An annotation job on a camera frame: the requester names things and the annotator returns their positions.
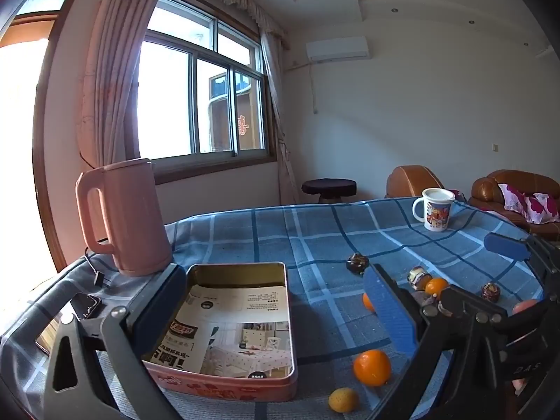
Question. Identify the pink floral cloth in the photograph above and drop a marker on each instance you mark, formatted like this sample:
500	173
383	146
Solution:
533	205

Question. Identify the small orange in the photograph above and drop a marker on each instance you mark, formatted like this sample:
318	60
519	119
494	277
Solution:
368	302
437	287

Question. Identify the sliding glass window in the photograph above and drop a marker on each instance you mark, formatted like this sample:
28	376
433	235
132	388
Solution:
166	96

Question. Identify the pink metal tin box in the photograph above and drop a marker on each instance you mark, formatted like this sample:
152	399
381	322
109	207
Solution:
245	387

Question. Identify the brown leather sofa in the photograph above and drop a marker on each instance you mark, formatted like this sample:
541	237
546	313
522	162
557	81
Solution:
483	192

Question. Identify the white cartoon mug with lid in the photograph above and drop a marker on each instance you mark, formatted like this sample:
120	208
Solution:
437	214

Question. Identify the pink electric kettle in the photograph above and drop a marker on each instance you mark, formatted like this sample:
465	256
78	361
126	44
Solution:
131	218

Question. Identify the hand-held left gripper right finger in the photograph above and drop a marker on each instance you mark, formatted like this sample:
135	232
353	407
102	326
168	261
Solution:
389	310

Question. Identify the printed paper leaflet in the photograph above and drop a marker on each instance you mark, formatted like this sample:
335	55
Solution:
245	315

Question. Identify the pink peach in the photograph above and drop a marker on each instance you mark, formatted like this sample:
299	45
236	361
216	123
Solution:
525	306

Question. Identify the white air conditioner pipe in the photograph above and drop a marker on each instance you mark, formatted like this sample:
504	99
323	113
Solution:
313	87

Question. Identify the pink curtain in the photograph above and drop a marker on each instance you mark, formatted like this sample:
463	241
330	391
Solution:
109	74
273	96

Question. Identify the black smartphone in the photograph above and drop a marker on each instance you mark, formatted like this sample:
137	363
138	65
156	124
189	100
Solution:
87	306

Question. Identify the large orange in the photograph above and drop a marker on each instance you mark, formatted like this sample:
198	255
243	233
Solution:
372	367

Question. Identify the white wall air conditioner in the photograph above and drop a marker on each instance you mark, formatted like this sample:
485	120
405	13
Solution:
337	48

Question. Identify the blue plaid tablecloth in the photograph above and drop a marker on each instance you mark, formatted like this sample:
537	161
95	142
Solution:
315	236

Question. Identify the wooden framed glass door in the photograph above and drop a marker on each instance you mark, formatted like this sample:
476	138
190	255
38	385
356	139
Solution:
41	140

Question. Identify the pink curtain valance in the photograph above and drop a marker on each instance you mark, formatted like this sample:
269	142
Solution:
245	4

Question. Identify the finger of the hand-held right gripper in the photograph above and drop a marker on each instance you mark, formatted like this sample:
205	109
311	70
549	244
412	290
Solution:
472	306
507	247

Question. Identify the brown leather armchair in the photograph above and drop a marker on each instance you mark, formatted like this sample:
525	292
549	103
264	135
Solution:
411	181

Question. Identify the red paper window decoration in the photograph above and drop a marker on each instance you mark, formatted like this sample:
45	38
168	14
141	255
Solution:
243	127

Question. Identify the round brown-topped cake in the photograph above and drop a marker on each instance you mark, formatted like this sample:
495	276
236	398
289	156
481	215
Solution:
490	293

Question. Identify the dark chocolate pastry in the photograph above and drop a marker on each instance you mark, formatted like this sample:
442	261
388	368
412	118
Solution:
357	264

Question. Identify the dark round stool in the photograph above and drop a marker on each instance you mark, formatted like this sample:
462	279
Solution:
329	187

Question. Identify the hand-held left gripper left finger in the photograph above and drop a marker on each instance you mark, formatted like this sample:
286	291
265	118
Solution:
157	306

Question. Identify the person's right hand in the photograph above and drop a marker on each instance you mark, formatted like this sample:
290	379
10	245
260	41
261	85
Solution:
519	386

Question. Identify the small yellow fruit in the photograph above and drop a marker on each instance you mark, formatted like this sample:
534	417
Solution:
343	399

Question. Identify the cream cake roll slice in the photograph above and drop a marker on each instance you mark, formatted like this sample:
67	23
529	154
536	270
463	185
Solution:
419	278

